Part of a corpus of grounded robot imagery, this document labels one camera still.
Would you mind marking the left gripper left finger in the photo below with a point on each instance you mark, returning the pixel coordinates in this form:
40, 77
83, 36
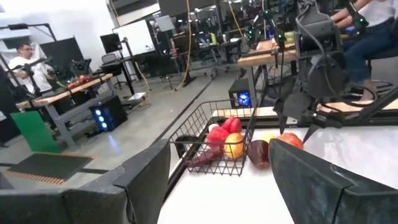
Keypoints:
140, 186

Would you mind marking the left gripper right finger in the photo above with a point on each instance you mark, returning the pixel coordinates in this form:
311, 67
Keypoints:
311, 186

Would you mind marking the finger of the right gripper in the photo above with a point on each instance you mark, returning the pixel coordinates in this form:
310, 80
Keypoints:
311, 131
282, 123

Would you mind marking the red bell pepper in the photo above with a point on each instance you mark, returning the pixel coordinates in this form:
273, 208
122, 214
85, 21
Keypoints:
217, 137
232, 125

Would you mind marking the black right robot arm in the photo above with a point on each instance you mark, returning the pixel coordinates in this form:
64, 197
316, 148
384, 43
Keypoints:
326, 74

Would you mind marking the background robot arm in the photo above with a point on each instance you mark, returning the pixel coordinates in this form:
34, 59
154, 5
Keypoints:
31, 63

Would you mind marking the small yellow round produce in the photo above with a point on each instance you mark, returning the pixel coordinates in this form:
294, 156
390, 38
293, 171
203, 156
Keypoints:
267, 137

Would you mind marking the yellow orange round produce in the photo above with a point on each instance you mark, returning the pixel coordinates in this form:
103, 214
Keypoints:
234, 147

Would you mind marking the red orange tomato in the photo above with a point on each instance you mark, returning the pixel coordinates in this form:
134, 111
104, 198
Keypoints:
292, 139

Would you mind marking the dark purple eggplant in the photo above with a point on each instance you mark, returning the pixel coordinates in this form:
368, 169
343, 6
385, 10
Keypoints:
258, 154

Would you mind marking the black computer tower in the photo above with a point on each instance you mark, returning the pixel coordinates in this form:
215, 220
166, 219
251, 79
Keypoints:
239, 96
112, 112

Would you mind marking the wooden table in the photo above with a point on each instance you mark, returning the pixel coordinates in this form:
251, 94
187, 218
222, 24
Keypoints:
62, 95
264, 59

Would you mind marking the white round vegetable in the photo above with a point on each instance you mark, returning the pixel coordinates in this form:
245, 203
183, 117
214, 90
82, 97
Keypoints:
213, 127

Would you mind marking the white floor box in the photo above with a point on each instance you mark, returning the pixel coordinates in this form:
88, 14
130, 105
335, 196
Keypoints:
136, 96

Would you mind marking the person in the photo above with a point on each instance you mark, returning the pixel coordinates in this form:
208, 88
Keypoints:
370, 46
37, 73

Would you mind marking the black floor mat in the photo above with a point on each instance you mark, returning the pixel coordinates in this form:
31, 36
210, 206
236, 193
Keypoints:
46, 166

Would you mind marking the black stool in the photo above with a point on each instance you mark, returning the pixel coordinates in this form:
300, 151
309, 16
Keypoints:
385, 53

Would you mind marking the green board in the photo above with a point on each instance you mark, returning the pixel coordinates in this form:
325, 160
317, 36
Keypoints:
34, 132

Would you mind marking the office chair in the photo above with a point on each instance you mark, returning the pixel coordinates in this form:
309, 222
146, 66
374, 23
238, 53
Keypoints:
109, 58

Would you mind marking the black monitor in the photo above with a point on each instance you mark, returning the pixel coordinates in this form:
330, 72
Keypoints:
110, 43

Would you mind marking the whiteboard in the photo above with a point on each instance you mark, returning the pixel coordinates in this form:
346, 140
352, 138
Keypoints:
133, 37

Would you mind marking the black backdrop panel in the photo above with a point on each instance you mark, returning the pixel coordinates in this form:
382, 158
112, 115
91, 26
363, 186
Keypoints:
62, 53

